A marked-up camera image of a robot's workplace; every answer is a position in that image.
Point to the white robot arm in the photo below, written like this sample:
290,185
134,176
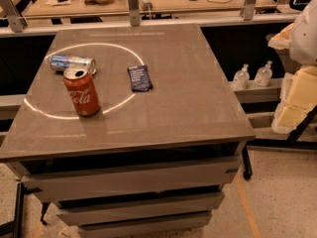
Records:
303,39

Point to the black metal stand frame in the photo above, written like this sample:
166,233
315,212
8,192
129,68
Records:
292,141

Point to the red coca-cola can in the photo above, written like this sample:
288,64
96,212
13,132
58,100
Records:
81,89

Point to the blue silver redbull can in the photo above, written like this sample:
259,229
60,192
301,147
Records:
61,62

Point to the dark blue rxbar wrapper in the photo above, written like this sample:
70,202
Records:
139,78

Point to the grey metal post middle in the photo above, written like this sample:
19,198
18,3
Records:
134,12

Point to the clear sanitizer bottle left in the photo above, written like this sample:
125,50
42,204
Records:
241,78

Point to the grey metal post left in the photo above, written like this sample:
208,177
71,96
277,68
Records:
16,21

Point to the clear sanitizer bottle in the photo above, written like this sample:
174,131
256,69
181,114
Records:
241,78
264,74

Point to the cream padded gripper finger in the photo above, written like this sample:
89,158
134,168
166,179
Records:
298,96
281,40

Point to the grey drawer cabinet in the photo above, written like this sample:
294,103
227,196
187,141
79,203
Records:
111,195

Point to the clear sanitizer bottle right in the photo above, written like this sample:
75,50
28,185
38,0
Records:
264,74

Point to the white power strip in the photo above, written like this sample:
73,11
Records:
146,5

